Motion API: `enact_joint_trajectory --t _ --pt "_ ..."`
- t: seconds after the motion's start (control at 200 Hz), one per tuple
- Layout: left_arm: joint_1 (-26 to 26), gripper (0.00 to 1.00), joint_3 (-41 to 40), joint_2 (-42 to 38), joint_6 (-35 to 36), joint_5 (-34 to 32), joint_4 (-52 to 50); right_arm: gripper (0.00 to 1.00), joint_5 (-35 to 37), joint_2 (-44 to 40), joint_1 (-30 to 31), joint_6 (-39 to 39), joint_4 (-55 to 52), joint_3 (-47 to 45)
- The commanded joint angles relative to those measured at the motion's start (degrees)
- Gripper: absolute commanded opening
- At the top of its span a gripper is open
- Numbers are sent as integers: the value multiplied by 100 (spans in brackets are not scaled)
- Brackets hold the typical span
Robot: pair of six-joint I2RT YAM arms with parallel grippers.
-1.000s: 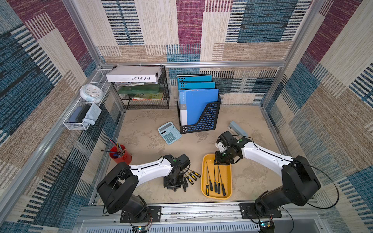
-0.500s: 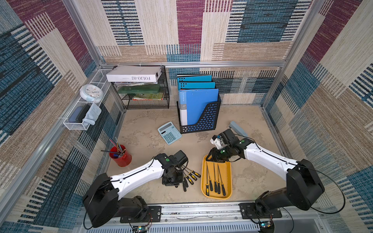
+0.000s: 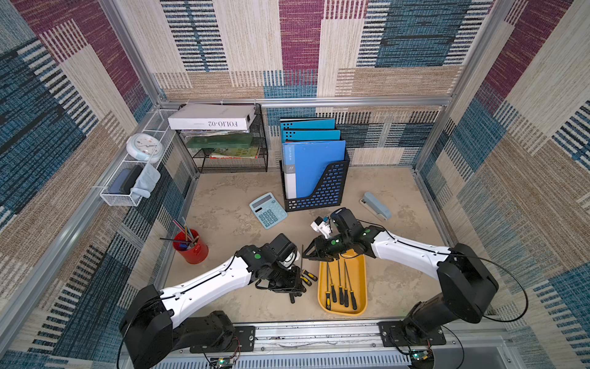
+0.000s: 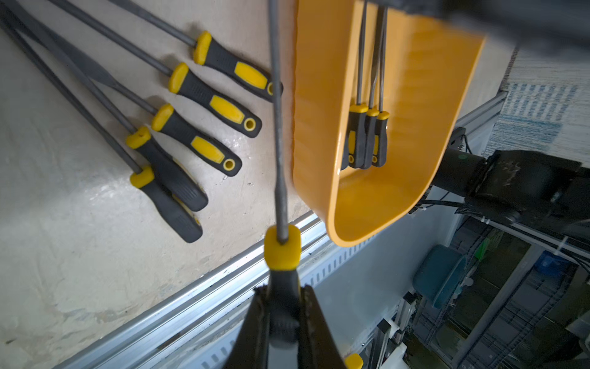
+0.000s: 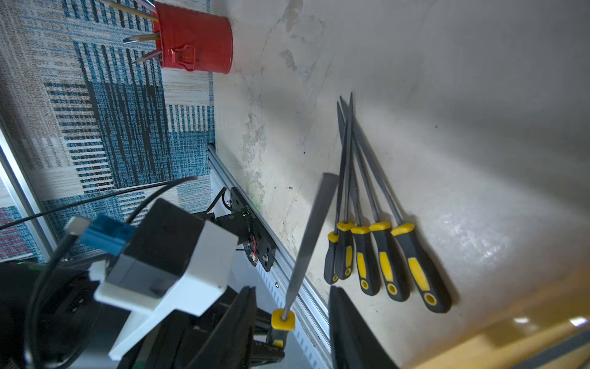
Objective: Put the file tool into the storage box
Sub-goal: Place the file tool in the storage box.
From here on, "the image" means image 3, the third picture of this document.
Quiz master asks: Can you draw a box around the yellow plastic storage tray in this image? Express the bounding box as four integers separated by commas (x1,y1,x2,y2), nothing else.
317,250,368,318

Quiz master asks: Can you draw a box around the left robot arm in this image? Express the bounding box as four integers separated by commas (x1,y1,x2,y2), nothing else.
119,234,306,368

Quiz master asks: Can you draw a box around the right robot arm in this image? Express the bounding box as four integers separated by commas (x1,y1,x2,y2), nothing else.
303,208,499,346

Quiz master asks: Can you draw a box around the black mesh file holder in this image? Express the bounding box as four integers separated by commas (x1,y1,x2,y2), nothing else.
279,152,350,212

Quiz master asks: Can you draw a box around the white folio box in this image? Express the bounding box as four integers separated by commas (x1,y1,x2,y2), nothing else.
168,104,256,131

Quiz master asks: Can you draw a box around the grey blue stapler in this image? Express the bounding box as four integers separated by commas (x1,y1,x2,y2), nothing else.
360,192,392,221

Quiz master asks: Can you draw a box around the light blue calculator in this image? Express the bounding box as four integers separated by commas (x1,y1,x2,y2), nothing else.
249,192,287,230

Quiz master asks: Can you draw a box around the blue folder front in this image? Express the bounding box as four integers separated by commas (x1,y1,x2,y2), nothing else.
282,141,346,199

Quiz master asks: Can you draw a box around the red pen cup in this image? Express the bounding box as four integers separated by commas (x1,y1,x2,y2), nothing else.
172,228,209,264

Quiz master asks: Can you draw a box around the teal folder back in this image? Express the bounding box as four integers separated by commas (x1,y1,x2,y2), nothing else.
280,118,336,130

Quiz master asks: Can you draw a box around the teal folder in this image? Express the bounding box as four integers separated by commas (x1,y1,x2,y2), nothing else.
281,129,341,143
280,118,336,130

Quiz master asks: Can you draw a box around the teal folder middle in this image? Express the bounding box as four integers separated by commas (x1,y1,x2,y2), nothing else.
281,129,341,143

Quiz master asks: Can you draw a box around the green book on shelf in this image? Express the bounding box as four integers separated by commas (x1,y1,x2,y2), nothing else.
186,133,254,151

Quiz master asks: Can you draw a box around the light blue cloth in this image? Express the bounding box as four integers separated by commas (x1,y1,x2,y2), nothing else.
130,163,161,201

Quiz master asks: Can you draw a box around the dark object in basket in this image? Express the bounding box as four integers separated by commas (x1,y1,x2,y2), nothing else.
108,165,143,195

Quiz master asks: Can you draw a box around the white round clock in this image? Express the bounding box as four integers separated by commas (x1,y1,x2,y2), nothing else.
126,133,164,164

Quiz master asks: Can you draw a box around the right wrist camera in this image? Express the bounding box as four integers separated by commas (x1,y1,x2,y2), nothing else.
310,217,332,239

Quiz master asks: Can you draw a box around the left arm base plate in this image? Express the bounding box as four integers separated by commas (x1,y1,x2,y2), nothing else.
190,325,256,355

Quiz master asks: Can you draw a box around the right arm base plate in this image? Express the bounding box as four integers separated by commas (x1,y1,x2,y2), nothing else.
377,321,446,348

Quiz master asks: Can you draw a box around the black wire shelf rack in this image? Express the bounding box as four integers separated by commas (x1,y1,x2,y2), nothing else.
175,104,269,174

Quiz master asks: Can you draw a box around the white wire wall basket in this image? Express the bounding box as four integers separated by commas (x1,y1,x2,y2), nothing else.
100,109,176,207

